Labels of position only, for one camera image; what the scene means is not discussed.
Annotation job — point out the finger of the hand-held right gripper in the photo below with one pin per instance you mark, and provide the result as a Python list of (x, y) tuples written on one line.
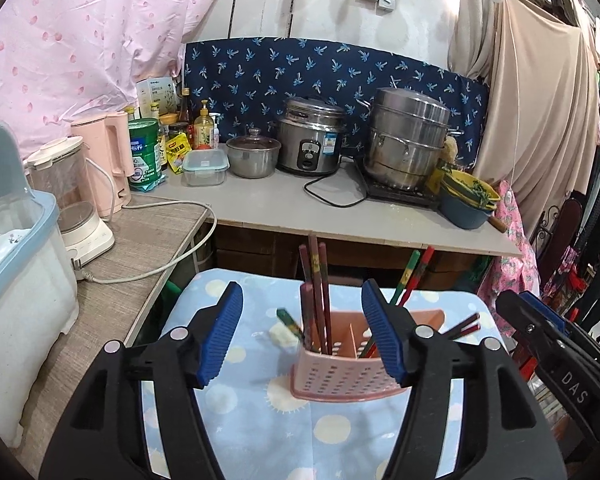
[(522, 317), (532, 298)]

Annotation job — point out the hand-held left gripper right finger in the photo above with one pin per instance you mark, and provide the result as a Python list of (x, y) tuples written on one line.
[(382, 335)]

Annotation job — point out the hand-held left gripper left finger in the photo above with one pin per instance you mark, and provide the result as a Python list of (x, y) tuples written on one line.
[(222, 335)]

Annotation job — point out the dark red chopstick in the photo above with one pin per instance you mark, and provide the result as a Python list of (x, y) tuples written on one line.
[(465, 321), (305, 280), (324, 280)]

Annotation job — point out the pink perforated utensil holder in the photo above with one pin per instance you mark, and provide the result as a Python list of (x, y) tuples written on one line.
[(330, 375)]

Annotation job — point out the thin green chopstick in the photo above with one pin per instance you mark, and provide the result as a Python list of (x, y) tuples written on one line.
[(287, 321)]

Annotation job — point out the thick green chopstick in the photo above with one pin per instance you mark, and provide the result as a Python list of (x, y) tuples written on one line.
[(410, 272)]

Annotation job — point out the brown chopstick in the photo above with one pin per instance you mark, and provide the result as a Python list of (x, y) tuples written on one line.
[(316, 262)]

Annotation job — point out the pink floral cloth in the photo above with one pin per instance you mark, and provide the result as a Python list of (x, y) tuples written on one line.
[(515, 240)]

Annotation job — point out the dark metal chair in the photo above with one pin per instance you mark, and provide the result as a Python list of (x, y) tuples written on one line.
[(565, 230)]

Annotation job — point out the blue printed tablecloth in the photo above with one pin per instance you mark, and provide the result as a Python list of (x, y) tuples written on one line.
[(260, 435)]

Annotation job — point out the stacked green blue bowls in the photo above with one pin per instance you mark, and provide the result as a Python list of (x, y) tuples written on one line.
[(462, 210)]

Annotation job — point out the wooden side table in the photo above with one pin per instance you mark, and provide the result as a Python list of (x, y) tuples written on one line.
[(145, 230)]

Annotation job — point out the black induction cooker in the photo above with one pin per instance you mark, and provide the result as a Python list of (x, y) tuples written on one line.
[(400, 196)]

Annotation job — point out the grey counter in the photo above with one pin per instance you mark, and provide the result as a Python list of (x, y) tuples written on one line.
[(280, 205)]

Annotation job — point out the clear food container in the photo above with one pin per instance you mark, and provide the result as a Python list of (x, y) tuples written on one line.
[(205, 167)]

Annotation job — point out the small steel pot glass lid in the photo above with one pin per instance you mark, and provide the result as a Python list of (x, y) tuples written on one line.
[(252, 155)]

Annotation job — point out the yellow packet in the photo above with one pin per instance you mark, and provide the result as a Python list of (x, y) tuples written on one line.
[(177, 152)]

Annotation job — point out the beige hanging cloth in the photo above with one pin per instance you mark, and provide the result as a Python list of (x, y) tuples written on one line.
[(530, 110)]

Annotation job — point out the green tin can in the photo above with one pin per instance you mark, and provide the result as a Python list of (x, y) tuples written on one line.
[(145, 155)]

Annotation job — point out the large steel steamer pot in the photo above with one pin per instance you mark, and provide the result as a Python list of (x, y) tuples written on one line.
[(410, 137)]

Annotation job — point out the white blender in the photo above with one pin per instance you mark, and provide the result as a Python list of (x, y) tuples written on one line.
[(75, 195)]

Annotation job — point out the white dish container blue lid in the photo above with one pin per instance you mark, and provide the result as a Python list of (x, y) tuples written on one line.
[(20, 310)]

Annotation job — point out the yellow pump bottle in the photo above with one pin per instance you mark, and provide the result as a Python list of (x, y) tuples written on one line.
[(205, 130)]

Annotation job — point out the pink electric kettle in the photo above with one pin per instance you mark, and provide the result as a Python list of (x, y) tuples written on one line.
[(105, 160)]

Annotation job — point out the steel rice cooker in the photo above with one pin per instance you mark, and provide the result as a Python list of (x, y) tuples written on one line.
[(310, 135)]

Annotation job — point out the dark glass bottle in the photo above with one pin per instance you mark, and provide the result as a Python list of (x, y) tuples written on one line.
[(185, 107)]

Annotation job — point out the white carton box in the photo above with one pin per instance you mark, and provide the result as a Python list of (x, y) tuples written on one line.
[(155, 95)]

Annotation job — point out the navy printed cloth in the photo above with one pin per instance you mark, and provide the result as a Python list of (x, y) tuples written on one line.
[(280, 65)]

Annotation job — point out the pink spotted curtain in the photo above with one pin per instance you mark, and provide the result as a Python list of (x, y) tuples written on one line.
[(80, 35)]

